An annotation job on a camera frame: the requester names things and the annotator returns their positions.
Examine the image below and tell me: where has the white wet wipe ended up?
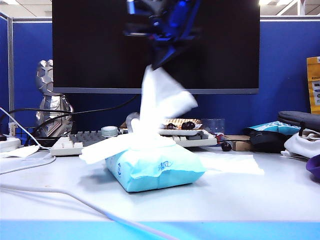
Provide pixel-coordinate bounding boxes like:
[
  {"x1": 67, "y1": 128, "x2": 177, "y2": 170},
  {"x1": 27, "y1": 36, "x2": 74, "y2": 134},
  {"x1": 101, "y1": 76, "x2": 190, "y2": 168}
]
[
  {"x1": 126, "y1": 64, "x2": 200, "y2": 151},
  {"x1": 198, "y1": 151, "x2": 265, "y2": 176},
  {"x1": 78, "y1": 136, "x2": 176, "y2": 165}
]

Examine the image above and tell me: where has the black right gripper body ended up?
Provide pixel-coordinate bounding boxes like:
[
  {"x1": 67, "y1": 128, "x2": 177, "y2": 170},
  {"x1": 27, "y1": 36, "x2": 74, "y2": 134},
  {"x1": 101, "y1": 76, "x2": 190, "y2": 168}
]
[{"x1": 123, "y1": 0, "x2": 204, "y2": 45}]

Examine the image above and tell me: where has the white cloth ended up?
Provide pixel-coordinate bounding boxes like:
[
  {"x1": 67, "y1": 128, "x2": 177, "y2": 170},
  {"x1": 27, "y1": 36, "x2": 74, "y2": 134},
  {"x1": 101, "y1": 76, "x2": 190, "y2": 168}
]
[{"x1": 280, "y1": 129, "x2": 320, "y2": 160}]

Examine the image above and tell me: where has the white paper sheet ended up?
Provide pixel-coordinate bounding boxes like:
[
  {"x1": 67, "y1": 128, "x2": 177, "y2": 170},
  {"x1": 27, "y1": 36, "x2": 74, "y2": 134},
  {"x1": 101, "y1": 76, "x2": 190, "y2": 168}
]
[{"x1": 0, "y1": 144, "x2": 41, "y2": 159}]

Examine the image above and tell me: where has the white round tape roll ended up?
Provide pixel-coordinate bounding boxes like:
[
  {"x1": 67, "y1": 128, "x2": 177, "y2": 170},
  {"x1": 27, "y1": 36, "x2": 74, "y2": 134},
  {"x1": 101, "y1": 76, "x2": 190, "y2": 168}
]
[{"x1": 100, "y1": 125, "x2": 119, "y2": 138}]

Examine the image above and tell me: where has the white plug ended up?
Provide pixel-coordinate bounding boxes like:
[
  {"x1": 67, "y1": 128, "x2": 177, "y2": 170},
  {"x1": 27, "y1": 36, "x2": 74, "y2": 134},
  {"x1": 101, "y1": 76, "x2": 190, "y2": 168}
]
[{"x1": 8, "y1": 121, "x2": 19, "y2": 137}]

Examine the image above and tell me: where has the tray of dark chocolates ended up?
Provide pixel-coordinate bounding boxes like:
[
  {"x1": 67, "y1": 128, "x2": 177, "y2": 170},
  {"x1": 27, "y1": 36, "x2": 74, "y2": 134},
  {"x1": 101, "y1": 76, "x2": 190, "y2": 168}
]
[{"x1": 119, "y1": 117, "x2": 204, "y2": 137}]

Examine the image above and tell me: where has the white and grey keyboard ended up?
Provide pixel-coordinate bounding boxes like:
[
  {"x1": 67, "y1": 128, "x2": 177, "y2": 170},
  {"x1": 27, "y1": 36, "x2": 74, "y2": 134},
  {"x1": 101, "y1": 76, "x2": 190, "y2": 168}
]
[{"x1": 49, "y1": 129, "x2": 218, "y2": 157}]

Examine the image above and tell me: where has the black pouch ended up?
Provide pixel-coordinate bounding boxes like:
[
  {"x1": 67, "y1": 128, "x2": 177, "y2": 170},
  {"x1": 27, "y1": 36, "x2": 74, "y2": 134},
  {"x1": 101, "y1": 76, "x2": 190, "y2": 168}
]
[{"x1": 245, "y1": 127, "x2": 289, "y2": 154}]

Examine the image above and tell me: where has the black computer monitor screen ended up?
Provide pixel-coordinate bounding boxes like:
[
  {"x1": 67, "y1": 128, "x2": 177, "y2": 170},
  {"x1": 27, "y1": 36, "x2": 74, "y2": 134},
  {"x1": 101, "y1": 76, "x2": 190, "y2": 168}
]
[{"x1": 51, "y1": 0, "x2": 261, "y2": 95}]

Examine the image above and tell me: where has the brown cardboard box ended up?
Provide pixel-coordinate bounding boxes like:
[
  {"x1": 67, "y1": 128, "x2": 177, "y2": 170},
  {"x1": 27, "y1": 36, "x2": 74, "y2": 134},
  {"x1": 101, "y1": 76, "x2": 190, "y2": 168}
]
[{"x1": 223, "y1": 134, "x2": 254, "y2": 152}]

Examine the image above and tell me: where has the thin white cable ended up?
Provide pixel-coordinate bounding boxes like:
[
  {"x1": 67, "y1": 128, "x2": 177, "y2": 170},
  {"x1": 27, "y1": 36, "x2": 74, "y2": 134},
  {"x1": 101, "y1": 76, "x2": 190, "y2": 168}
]
[{"x1": 0, "y1": 107, "x2": 57, "y2": 175}]

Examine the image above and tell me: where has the black cable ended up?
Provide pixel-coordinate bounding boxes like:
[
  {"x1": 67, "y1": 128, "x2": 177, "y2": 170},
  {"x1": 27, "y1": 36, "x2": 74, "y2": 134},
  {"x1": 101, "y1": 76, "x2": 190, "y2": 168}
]
[
  {"x1": 31, "y1": 94, "x2": 139, "y2": 136},
  {"x1": 0, "y1": 108, "x2": 74, "y2": 127}
]

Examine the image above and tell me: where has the teal and white packet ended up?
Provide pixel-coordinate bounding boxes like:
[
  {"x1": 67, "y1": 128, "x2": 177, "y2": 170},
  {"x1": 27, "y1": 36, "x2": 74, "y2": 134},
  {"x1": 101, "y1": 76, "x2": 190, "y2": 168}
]
[{"x1": 249, "y1": 120, "x2": 302, "y2": 136}]

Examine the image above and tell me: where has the purple bag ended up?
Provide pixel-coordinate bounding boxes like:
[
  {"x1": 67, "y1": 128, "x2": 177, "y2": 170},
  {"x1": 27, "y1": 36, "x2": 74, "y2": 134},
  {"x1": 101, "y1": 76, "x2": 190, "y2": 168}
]
[{"x1": 305, "y1": 154, "x2": 320, "y2": 180}]

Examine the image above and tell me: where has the sky blue wet wipes packet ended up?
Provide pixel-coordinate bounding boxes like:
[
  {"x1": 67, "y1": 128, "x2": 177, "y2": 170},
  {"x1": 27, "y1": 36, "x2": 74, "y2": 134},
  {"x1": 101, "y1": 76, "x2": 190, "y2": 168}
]
[{"x1": 104, "y1": 147, "x2": 207, "y2": 193}]

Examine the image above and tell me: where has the clear plastic container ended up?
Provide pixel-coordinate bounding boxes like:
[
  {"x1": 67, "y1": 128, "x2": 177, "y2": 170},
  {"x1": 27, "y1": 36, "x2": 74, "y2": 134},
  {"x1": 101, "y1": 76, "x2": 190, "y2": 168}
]
[{"x1": 201, "y1": 118, "x2": 226, "y2": 141}]

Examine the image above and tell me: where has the yellow printed packet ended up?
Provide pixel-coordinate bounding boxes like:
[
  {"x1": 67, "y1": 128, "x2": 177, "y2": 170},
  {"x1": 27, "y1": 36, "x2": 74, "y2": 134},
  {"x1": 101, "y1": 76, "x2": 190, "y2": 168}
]
[{"x1": 305, "y1": 56, "x2": 320, "y2": 116}]

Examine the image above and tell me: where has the thick white cable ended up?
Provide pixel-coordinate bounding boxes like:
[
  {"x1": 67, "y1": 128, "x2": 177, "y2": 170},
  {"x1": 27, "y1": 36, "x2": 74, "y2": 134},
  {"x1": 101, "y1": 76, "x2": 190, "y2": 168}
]
[{"x1": 0, "y1": 183, "x2": 181, "y2": 240}]

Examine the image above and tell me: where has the grey metal partition post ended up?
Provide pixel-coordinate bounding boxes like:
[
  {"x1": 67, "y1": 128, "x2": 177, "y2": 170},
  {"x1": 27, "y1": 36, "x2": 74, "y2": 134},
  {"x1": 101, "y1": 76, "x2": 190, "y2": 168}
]
[{"x1": 6, "y1": 16, "x2": 15, "y2": 126}]

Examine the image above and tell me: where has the dark round fruit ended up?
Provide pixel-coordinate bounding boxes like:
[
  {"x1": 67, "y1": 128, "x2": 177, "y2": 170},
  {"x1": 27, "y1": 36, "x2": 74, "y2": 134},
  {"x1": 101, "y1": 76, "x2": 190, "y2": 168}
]
[{"x1": 220, "y1": 141, "x2": 233, "y2": 153}]

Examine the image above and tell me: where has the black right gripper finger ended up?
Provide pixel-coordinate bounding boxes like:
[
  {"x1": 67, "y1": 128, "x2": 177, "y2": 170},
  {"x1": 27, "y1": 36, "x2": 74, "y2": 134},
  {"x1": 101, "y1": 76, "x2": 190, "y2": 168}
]
[
  {"x1": 159, "y1": 41, "x2": 184, "y2": 68},
  {"x1": 150, "y1": 41, "x2": 167, "y2": 71}
]

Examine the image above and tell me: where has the silver robot figurine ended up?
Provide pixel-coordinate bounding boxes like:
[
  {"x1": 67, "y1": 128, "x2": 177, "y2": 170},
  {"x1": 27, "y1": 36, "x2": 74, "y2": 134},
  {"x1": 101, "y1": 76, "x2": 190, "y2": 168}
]
[{"x1": 34, "y1": 59, "x2": 75, "y2": 139}]

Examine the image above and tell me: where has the white power strip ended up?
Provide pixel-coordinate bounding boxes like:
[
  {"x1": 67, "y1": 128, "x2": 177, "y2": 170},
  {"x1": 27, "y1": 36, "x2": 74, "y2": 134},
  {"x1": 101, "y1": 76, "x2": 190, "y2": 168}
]
[{"x1": 0, "y1": 136, "x2": 22, "y2": 154}]

